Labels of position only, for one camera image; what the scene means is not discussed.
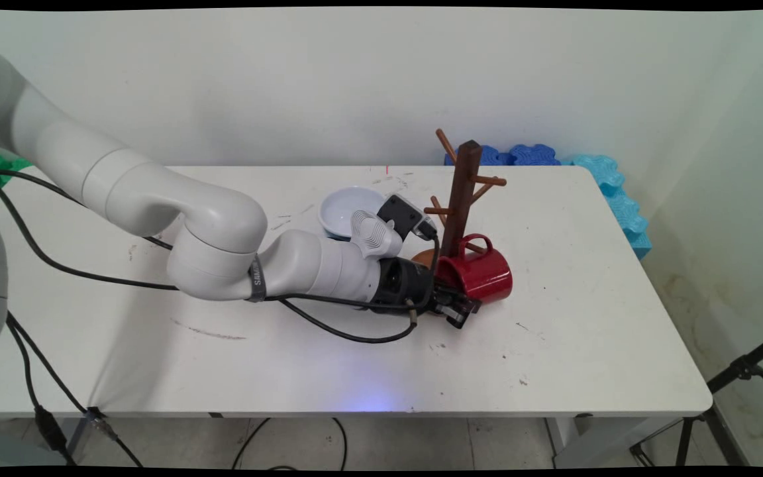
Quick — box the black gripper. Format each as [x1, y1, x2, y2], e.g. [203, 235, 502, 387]
[370, 257, 482, 329]

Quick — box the red speckled enamel mug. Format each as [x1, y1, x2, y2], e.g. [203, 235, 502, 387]
[434, 233, 513, 305]

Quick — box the wooden mug tree stand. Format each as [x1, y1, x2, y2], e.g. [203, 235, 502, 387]
[411, 129, 508, 269]

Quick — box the light blue bowl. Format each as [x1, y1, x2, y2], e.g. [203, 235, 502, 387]
[317, 186, 389, 240]

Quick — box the cyan foam mat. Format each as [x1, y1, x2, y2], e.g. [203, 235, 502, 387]
[564, 154, 652, 259]

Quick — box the white table leg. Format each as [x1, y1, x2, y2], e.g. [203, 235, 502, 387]
[544, 414, 687, 470]

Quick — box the black tripod stand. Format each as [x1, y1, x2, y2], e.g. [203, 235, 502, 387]
[630, 328, 763, 468]

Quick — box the black camera cable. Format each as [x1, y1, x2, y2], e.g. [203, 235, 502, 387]
[0, 171, 440, 344]

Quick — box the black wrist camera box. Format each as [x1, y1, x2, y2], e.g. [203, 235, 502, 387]
[378, 194, 437, 240]

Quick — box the grey velcro strap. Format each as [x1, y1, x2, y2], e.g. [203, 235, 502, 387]
[248, 255, 268, 303]

